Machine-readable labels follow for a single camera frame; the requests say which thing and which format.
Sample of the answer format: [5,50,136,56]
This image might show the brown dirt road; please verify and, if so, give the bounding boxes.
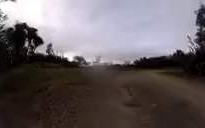
[33,64,205,128]

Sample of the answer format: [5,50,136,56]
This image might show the dark grass verge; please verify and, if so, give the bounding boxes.
[0,63,91,128]

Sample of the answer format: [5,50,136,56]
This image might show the dark roadside trees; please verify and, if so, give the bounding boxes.
[0,0,89,73]

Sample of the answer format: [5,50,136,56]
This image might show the dark trees and bushes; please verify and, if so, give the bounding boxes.
[121,3,205,77]

